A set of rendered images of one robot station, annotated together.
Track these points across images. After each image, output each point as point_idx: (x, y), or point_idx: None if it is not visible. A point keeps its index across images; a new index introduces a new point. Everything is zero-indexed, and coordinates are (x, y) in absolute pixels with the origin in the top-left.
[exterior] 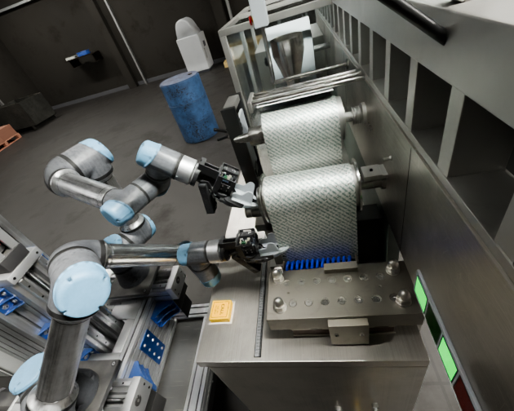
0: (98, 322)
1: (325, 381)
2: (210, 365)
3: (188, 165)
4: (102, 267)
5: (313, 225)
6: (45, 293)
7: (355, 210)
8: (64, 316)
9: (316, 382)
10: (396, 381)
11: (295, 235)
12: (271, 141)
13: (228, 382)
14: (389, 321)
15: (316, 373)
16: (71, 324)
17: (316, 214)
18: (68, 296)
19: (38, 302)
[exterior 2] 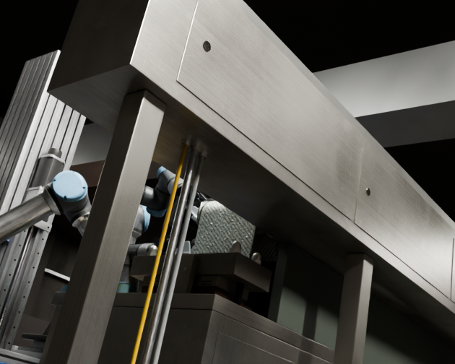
0: (1, 328)
1: (123, 349)
2: (60, 299)
3: (180, 180)
4: (87, 190)
5: (224, 231)
6: (20, 250)
7: None
8: (48, 187)
9: (115, 352)
10: (180, 353)
11: (209, 241)
12: None
13: (46, 351)
14: (211, 265)
15: (125, 323)
16: (43, 197)
17: (230, 219)
18: (64, 175)
19: (13, 247)
